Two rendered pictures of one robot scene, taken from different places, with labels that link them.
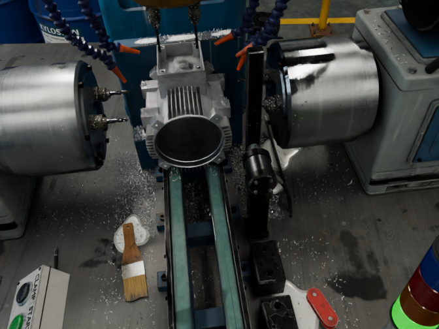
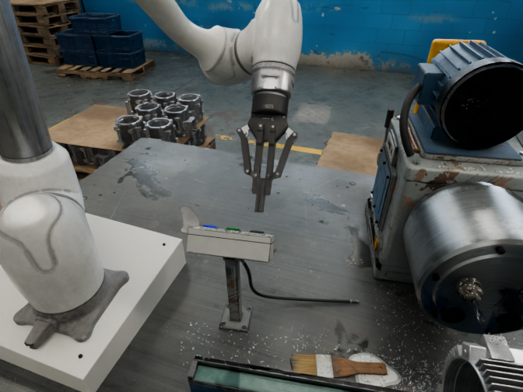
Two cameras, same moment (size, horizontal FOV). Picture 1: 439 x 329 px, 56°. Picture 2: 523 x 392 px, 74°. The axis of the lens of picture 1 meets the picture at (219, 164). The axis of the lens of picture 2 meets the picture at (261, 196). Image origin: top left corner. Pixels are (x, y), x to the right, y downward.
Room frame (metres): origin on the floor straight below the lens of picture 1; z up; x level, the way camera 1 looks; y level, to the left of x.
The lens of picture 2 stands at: (0.43, -0.21, 1.54)
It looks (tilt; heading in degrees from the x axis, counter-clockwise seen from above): 35 degrees down; 104
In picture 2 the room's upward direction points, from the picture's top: straight up
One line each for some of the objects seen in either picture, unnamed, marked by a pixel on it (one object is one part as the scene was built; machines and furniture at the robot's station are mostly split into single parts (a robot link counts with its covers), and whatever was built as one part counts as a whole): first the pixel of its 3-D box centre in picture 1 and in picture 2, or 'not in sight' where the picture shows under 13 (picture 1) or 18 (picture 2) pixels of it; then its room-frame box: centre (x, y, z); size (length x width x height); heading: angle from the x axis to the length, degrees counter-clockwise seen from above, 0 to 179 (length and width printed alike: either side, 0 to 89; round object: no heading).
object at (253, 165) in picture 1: (259, 141); not in sight; (0.74, -0.10, 0.92); 0.45 x 0.13 x 0.24; 5
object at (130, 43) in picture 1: (184, 89); not in sight; (0.91, 0.08, 0.97); 0.30 x 0.11 x 0.34; 95
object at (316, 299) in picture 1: (321, 307); not in sight; (0.35, -0.19, 0.81); 0.09 x 0.03 x 0.02; 22
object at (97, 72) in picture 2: not in sight; (102, 44); (-3.23, 4.55, 0.39); 1.20 x 0.80 x 0.79; 4
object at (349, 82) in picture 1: (326, 91); not in sight; (0.78, -0.26, 1.04); 0.41 x 0.25 x 0.25; 95
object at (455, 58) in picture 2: not in sight; (437, 131); (0.67, 0.70, 1.16); 0.33 x 0.26 x 0.42; 95
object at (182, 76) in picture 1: (181, 70); not in sight; (0.79, 0.07, 1.11); 0.12 x 0.11 x 0.07; 5
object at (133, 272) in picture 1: (132, 258); (338, 366); (0.50, 0.21, 0.80); 0.21 x 0.05 x 0.01; 12
